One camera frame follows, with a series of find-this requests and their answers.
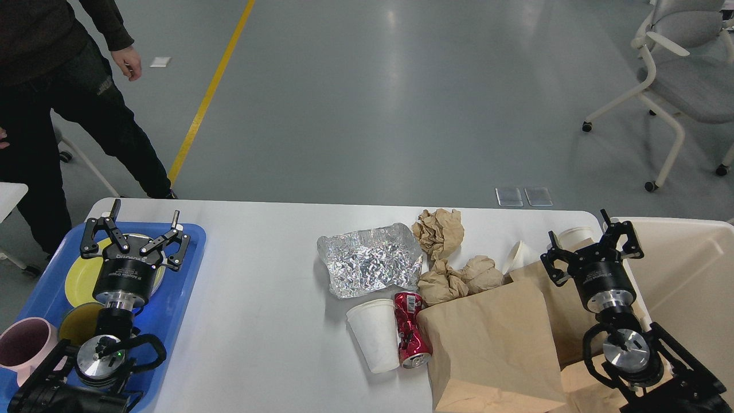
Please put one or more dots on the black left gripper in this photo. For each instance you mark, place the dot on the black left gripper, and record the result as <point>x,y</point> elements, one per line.
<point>128,266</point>

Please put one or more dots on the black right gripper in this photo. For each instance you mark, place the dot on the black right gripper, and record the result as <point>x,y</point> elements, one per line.
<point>601,280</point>

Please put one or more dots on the dark green mug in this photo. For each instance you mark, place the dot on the dark green mug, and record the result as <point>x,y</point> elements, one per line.
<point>79,324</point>

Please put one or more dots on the large brown paper bag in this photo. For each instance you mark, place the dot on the large brown paper bag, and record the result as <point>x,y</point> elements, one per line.
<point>493,352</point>

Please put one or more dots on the pink ribbed mug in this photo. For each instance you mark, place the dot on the pink ribbed mug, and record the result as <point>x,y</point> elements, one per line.
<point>25,344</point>

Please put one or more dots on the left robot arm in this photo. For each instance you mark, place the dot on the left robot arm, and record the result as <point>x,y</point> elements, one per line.
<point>57,374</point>

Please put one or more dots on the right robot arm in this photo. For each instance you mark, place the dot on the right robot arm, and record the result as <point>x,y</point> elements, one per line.
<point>651,369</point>

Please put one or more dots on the white cup behind gripper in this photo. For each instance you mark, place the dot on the white cup behind gripper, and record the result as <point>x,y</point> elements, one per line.
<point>574,236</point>

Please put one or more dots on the pale green plate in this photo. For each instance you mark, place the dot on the pale green plate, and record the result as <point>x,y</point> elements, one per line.
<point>159,278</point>

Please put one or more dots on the blue plastic tray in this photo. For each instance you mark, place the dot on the blue plastic tray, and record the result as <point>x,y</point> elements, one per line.
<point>163,315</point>

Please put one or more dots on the white paper cup lying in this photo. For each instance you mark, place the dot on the white paper cup lying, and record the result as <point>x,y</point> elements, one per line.
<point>521,255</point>

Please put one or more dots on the right floor socket plate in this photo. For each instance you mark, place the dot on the right floor socket plate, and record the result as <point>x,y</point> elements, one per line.
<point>538,196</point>

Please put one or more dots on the floor socket plate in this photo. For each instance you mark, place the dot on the floor socket plate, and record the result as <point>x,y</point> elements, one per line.
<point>538,196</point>
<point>509,196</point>

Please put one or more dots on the beige plastic bin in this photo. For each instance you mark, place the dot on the beige plastic bin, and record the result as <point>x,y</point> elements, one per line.
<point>685,280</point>

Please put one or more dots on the grey office chair left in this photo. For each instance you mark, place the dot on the grey office chair left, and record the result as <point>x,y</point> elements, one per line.
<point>76,152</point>

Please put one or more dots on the grey office chair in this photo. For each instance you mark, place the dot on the grey office chair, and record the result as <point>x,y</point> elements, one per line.
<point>76,152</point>
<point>686,49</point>

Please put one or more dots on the left floor socket plate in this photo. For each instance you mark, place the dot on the left floor socket plate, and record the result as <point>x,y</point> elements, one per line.
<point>509,196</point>

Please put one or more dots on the crumpled brown paper right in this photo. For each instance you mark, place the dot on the crumpled brown paper right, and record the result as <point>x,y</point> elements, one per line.
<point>480,274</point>

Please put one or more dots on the crumpled brown paper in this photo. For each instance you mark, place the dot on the crumpled brown paper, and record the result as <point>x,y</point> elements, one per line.
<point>442,283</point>
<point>480,274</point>
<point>439,233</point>

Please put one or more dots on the white side table corner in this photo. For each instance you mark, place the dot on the white side table corner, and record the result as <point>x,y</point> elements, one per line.
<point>11,194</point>

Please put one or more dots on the crumpled brown paper left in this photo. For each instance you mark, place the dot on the crumpled brown paper left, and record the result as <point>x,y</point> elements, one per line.
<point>442,283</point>

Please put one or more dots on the crumpled brown paper top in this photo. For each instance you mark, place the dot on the crumpled brown paper top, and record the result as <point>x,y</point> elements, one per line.
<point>439,233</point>

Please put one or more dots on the crushed red soda can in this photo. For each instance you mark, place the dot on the crushed red soda can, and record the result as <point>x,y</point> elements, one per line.
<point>413,349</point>

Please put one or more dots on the person in dark clothes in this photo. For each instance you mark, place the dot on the person in dark clothes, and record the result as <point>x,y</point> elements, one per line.
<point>50,63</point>

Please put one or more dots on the crumpled aluminium foil sheet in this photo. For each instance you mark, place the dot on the crumpled aluminium foil sheet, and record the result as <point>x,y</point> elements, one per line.
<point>365,261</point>

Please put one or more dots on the grey office chair right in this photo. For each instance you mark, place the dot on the grey office chair right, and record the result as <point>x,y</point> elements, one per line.
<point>686,49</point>

